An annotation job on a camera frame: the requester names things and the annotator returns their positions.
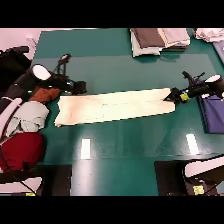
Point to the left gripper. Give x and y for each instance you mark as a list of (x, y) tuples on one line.
[(80, 87)]

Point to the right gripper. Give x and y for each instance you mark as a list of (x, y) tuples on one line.
[(181, 95)]

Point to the cream garment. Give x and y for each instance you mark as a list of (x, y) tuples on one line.
[(113, 106)]

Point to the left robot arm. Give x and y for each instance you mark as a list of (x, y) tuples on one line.
[(40, 72)]

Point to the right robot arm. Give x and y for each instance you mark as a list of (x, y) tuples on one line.
[(213, 84)]

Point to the rust brown garment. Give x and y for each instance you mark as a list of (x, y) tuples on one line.
[(45, 94)]

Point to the pale grey garment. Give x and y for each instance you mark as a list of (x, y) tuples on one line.
[(31, 116)]

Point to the white garment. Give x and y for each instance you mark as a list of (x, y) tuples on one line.
[(143, 51), (210, 34)]

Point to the light blue garment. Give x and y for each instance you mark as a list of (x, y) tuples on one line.
[(220, 50)]

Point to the beige garment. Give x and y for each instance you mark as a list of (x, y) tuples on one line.
[(175, 36)]

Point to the dark grey garment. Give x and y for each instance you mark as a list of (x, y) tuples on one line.
[(148, 36)]

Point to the red garment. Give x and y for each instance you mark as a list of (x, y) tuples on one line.
[(23, 150)]

